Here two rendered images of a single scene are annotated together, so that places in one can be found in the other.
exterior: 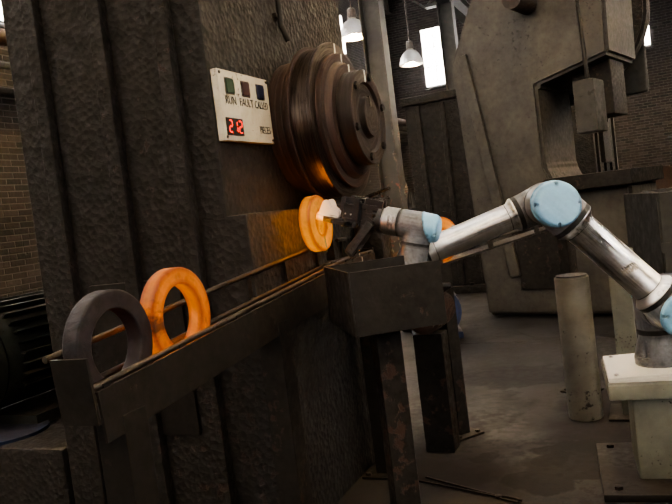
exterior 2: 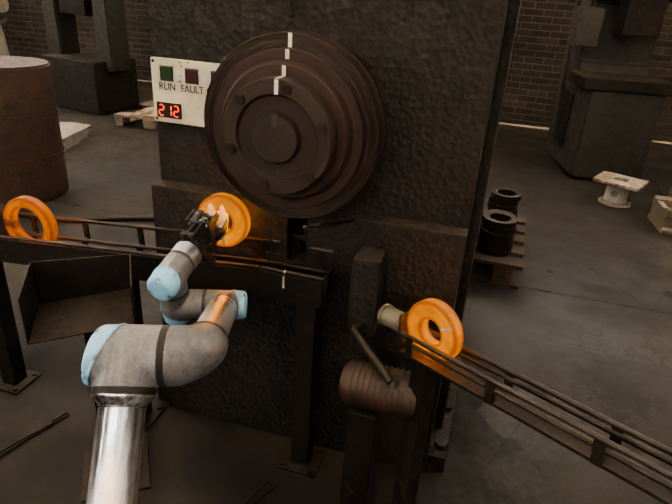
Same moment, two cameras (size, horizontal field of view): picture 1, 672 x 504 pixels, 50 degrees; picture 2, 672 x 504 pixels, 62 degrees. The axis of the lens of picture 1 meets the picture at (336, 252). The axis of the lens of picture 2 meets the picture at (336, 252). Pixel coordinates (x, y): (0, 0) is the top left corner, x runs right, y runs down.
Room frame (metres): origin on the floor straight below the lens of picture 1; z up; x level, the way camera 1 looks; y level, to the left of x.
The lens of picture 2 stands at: (2.10, -1.49, 1.46)
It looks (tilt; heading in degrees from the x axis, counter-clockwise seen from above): 25 degrees down; 81
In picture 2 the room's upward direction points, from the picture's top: 4 degrees clockwise
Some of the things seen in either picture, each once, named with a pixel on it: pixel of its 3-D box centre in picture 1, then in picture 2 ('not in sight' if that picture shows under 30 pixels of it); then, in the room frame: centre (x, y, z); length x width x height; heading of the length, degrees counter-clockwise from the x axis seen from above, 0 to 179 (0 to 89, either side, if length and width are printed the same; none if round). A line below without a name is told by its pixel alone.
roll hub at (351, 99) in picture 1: (363, 118); (278, 137); (2.15, -0.13, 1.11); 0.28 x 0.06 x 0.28; 156
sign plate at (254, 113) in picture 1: (244, 108); (194, 94); (1.92, 0.19, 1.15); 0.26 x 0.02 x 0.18; 156
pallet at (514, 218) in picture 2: not in sight; (427, 210); (3.16, 1.68, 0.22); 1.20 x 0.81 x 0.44; 154
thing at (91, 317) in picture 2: (396, 417); (95, 382); (1.63, -0.09, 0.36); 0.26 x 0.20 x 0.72; 11
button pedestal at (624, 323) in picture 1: (625, 328); not in sight; (2.52, -0.99, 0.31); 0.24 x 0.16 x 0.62; 156
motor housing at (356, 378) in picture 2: (437, 369); (375, 444); (2.44, -0.30, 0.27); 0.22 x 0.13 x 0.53; 156
